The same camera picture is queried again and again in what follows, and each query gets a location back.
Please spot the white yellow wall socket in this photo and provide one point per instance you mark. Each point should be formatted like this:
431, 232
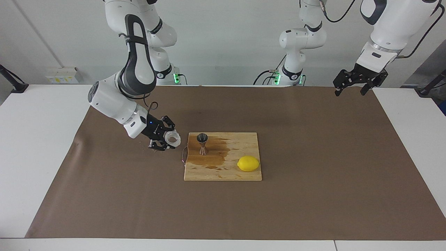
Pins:
62, 76

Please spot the brown paper table mat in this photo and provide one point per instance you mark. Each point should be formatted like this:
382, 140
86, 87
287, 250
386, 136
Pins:
313, 174

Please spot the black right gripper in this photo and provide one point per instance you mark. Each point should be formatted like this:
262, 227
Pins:
155, 129

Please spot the black camera stand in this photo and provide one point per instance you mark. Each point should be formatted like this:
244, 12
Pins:
15, 85
430, 87

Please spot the blue object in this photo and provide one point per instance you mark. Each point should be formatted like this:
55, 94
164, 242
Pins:
443, 108

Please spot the yellow lemon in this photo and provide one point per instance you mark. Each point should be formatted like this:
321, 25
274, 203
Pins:
248, 164

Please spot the steel double jigger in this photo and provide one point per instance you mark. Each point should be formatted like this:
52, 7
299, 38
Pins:
202, 139

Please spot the wooden cutting board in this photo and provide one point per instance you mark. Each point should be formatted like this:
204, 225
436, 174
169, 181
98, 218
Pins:
223, 172

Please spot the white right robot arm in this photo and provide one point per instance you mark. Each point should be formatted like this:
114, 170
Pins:
115, 101

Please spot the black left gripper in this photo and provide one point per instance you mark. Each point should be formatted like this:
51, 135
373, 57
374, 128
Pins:
369, 74

